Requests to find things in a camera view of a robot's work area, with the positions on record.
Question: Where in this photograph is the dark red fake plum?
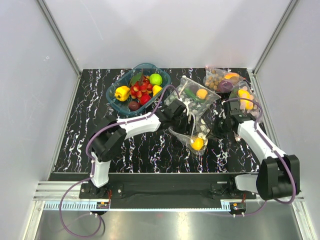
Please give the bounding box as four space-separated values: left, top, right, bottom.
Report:
128 101 141 112

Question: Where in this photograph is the zip bag with yellow food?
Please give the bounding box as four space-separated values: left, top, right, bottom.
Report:
230 83 263 124

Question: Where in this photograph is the yellow fake pear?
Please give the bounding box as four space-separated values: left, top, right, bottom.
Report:
152 85 162 97

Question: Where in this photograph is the purple cable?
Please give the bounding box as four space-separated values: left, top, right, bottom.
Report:
222 97 298 217
58 84 181 238

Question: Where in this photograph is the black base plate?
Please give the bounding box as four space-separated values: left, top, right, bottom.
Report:
79 173 257 211

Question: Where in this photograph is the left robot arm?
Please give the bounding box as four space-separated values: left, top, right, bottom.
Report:
85 99 196 198

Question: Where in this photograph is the yellow fake lemon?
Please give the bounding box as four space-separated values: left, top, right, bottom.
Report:
190 137 204 151

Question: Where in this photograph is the green fake apple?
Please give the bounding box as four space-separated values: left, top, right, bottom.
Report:
149 73 163 86

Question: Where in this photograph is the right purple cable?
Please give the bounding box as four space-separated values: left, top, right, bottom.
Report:
222 97 298 217

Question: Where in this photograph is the polka dot zip bag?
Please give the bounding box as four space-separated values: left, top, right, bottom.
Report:
168 112 210 155

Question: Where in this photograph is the red fake pomegranate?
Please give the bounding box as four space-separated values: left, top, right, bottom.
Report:
139 94 151 106

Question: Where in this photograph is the teal transparent plastic tub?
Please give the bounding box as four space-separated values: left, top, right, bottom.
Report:
106 63 171 116

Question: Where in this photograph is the zip bag with purple food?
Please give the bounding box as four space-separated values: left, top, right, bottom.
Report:
203 66 245 94

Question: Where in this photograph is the aluminium frame post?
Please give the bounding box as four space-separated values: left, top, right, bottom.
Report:
252 0 300 76
36 0 83 76

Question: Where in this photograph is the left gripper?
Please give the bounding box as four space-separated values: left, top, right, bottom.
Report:
171 113 197 138

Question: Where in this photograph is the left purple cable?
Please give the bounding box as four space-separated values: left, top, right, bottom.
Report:
58 84 181 238

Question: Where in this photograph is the aluminium frame post right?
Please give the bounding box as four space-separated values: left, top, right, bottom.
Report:
252 0 300 76

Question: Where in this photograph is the green patterned zip bag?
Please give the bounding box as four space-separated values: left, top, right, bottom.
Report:
176 75 221 118

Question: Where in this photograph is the aluminium frame post left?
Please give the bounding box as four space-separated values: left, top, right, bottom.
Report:
36 0 83 76

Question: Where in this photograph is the yellow fake bell pepper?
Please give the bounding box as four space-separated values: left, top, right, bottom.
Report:
114 85 131 102

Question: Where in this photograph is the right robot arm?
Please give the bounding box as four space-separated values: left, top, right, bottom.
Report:
208 98 300 204

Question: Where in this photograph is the aluminium front rail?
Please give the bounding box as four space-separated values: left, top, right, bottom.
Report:
32 181 306 213

